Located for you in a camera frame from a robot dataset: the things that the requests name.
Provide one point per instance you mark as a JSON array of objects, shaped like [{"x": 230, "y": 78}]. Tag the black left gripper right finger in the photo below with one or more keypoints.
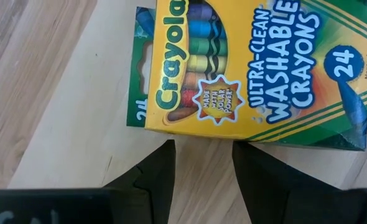
[{"x": 264, "y": 186}]

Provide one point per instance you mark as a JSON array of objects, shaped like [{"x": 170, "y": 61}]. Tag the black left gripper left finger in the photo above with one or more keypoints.
[{"x": 160, "y": 186}]

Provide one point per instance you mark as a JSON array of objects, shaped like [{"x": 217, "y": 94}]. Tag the yellow green crayon box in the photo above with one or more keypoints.
[{"x": 249, "y": 68}]

